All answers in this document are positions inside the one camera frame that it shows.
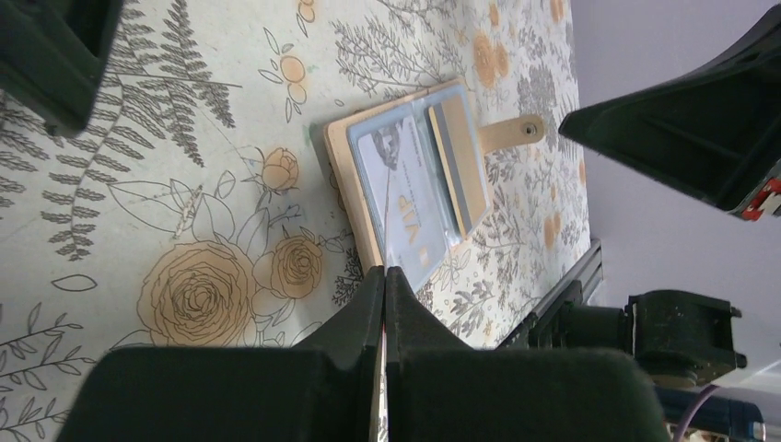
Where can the blue credit card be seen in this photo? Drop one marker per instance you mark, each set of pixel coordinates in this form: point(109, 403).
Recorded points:
point(402, 199)

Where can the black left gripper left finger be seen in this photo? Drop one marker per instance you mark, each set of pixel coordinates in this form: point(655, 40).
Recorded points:
point(324, 388)

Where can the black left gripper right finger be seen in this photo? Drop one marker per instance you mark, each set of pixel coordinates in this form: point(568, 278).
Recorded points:
point(441, 389)

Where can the gold credit card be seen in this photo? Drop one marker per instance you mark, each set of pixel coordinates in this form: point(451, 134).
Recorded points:
point(462, 161)

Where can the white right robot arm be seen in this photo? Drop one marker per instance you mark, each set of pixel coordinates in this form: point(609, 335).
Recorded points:
point(690, 345)

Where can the floral patterned table mat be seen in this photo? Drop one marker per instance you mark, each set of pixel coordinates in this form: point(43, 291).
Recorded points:
point(198, 207)

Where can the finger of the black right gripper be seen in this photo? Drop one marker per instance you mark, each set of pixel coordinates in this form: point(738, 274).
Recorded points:
point(712, 134)

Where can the tan leather card holder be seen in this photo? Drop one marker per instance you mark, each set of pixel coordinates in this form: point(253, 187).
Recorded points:
point(340, 138)

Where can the black card box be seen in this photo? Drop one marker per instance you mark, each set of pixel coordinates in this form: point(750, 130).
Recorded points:
point(54, 55)

